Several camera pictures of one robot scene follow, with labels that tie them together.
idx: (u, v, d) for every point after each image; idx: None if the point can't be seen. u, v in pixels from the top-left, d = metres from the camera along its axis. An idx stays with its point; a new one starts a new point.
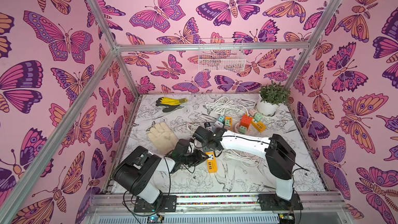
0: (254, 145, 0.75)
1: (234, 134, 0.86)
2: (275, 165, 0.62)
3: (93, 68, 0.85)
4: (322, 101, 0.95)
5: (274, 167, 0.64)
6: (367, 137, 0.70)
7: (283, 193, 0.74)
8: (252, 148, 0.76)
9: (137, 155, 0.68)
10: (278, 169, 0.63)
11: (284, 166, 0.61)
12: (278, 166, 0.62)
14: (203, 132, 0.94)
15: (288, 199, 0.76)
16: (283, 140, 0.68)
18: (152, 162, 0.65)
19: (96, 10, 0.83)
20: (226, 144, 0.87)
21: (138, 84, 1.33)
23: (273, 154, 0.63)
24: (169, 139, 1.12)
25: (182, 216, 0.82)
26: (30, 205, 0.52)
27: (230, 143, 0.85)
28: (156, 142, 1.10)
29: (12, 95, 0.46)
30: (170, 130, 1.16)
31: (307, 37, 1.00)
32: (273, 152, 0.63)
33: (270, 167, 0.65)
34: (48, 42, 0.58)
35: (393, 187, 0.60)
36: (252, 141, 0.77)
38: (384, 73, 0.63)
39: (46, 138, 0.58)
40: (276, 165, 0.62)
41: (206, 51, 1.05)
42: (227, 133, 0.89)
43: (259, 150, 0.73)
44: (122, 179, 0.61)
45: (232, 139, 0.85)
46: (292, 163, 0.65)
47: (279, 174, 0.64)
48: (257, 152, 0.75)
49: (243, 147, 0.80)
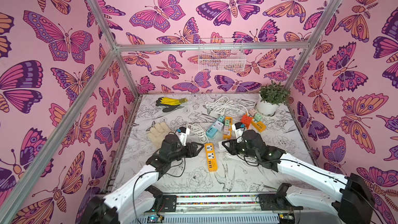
0: (325, 180, 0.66)
1: (296, 159, 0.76)
2: (352, 211, 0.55)
3: (93, 68, 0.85)
4: (322, 101, 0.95)
5: (347, 211, 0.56)
6: (367, 137, 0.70)
7: (296, 196, 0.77)
8: (320, 182, 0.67)
9: (93, 209, 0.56)
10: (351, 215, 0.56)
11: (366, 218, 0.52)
12: (355, 214, 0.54)
14: (259, 141, 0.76)
15: (293, 205, 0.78)
16: (364, 184, 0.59)
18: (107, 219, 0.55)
19: (96, 10, 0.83)
20: (282, 168, 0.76)
21: (138, 84, 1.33)
23: (351, 197, 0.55)
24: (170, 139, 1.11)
25: (182, 216, 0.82)
26: (30, 206, 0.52)
27: (289, 169, 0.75)
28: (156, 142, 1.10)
29: (12, 95, 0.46)
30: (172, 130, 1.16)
31: (307, 37, 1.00)
32: (352, 194, 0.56)
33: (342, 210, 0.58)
34: (48, 42, 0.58)
35: (393, 187, 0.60)
36: (321, 174, 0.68)
38: (384, 73, 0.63)
39: (46, 138, 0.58)
40: (353, 212, 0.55)
41: (206, 51, 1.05)
42: (287, 156, 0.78)
43: (332, 187, 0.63)
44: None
45: (294, 166, 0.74)
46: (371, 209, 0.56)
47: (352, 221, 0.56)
48: (326, 190, 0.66)
49: (307, 178, 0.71)
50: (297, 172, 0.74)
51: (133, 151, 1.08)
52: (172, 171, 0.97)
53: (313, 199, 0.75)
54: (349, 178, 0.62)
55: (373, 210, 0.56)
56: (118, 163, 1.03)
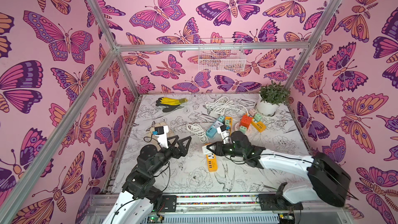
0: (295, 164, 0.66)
1: (272, 152, 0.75)
2: (321, 187, 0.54)
3: (93, 68, 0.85)
4: (322, 101, 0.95)
5: (321, 190, 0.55)
6: (367, 137, 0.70)
7: (289, 192, 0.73)
8: (292, 167, 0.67)
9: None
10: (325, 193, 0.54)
11: (335, 190, 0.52)
12: (326, 189, 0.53)
14: (246, 142, 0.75)
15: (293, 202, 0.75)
16: (329, 160, 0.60)
18: None
19: (96, 10, 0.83)
20: (264, 163, 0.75)
21: (138, 84, 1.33)
23: (316, 173, 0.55)
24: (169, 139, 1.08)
25: (182, 216, 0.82)
26: (30, 206, 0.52)
27: (268, 163, 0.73)
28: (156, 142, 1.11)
29: (12, 95, 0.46)
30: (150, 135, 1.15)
31: (307, 37, 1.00)
32: (317, 170, 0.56)
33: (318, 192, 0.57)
34: (48, 42, 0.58)
35: (393, 187, 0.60)
36: (293, 159, 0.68)
38: (384, 73, 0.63)
39: (46, 138, 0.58)
40: (324, 189, 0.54)
41: (206, 51, 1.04)
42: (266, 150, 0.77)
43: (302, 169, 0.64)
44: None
45: (271, 157, 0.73)
46: (343, 184, 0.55)
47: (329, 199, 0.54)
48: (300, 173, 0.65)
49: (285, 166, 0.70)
50: (276, 164, 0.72)
51: (133, 151, 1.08)
52: (172, 171, 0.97)
53: (300, 189, 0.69)
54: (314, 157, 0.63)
55: (347, 186, 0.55)
56: (118, 163, 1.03)
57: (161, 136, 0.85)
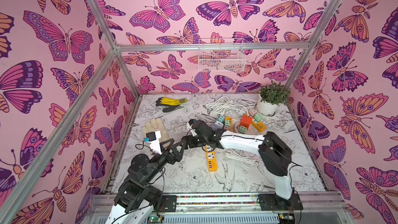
0: (249, 142, 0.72)
1: (231, 133, 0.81)
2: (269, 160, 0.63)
3: (93, 68, 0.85)
4: (322, 101, 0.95)
5: (269, 163, 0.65)
6: (367, 137, 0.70)
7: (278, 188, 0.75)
8: (246, 145, 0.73)
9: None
10: (273, 166, 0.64)
11: (279, 162, 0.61)
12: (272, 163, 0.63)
14: (204, 127, 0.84)
15: (287, 198, 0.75)
16: (277, 137, 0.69)
18: None
19: (96, 10, 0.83)
20: (224, 143, 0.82)
21: (138, 84, 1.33)
23: (266, 149, 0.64)
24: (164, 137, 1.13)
25: (182, 216, 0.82)
26: (30, 205, 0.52)
27: (228, 142, 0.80)
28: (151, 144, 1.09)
29: (12, 95, 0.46)
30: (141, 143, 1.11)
31: (307, 37, 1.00)
32: (266, 147, 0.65)
33: (268, 165, 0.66)
34: (48, 42, 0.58)
35: (393, 187, 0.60)
36: (247, 139, 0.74)
38: (384, 73, 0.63)
39: (46, 138, 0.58)
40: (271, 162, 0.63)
41: (206, 51, 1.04)
42: (226, 131, 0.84)
43: (254, 147, 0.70)
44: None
45: (230, 138, 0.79)
46: (286, 157, 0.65)
47: (276, 171, 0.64)
48: (252, 150, 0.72)
49: (243, 146, 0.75)
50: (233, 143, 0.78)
51: (132, 151, 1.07)
52: (172, 171, 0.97)
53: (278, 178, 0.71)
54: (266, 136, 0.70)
55: (289, 158, 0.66)
56: (118, 163, 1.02)
57: (154, 143, 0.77)
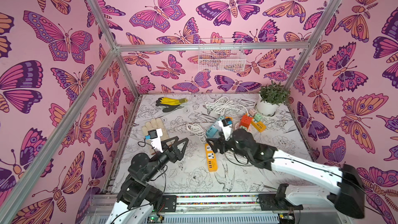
0: (321, 174, 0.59)
1: (288, 156, 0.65)
2: (350, 202, 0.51)
3: (93, 68, 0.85)
4: (322, 101, 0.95)
5: (345, 204, 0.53)
6: (367, 137, 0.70)
7: (294, 196, 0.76)
8: (316, 177, 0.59)
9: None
10: (351, 208, 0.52)
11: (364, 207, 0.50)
12: (355, 206, 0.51)
14: (251, 141, 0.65)
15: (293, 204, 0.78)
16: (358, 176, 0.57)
18: None
19: (96, 10, 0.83)
20: (275, 167, 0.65)
21: (138, 84, 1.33)
23: (349, 190, 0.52)
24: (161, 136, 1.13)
25: (182, 216, 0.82)
26: (30, 205, 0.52)
27: (283, 167, 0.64)
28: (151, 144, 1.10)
29: (12, 95, 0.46)
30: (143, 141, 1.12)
31: (307, 37, 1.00)
32: (349, 187, 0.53)
33: (341, 205, 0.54)
34: (48, 42, 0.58)
35: (393, 187, 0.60)
36: (315, 169, 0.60)
38: (384, 73, 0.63)
39: (46, 138, 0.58)
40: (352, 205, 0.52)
41: (206, 51, 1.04)
42: (279, 151, 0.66)
43: (327, 182, 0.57)
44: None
45: (288, 163, 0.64)
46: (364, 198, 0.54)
47: (350, 213, 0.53)
48: (322, 184, 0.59)
49: (302, 174, 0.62)
50: (292, 170, 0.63)
51: (133, 151, 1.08)
52: (172, 171, 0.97)
53: (313, 195, 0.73)
54: (344, 171, 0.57)
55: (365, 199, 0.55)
56: (119, 163, 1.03)
57: (155, 141, 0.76)
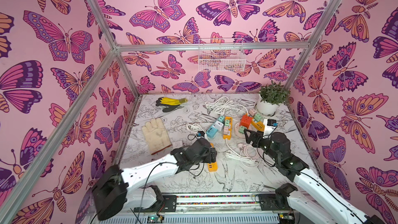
0: (341, 209, 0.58)
1: (316, 178, 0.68)
2: None
3: (93, 68, 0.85)
4: (322, 101, 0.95)
5: None
6: (367, 137, 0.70)
7: (295, 202, 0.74)
8: (333, 208, 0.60)
9: (111, 174, 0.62)
10: None
11: None
12: None
14: (286, 147, 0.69)
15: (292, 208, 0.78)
16: None
18: (116, 190, 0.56)
19: (96, 10, 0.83)
20: (298, 181, 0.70)
21: (138, 84, 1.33)
23: None
24: (160, 136, 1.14)
25: (182, 216, 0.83)
26: (30, 205, 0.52)
27: (306, 185, 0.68)
28: (150, 143, 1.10)
29: (12, 95, 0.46)
30: (144, 140, 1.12)
31: (307, 37, 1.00)
32: None
33: None
34: (48, 42, 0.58)
35: (393, 187, 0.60)
36: (337, 201, 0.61)
38: (384, 73, 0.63)
39: (46, 138, 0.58)
40: None
41: (206, 51, 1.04)
42: (309, 170, 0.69)
43: (344, 217, 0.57)
44: (96, 199, 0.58)
45: (313, 183, 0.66)
46: None
47: None
48: (337, 218, 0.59)
49: (323, 200, 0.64)
50: (313, 191, 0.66)
51: (133, 151, 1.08)
52: None
53: (317, 215, 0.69)
54: (370, 219, 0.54)
55: None
56: (118, 163, 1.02)
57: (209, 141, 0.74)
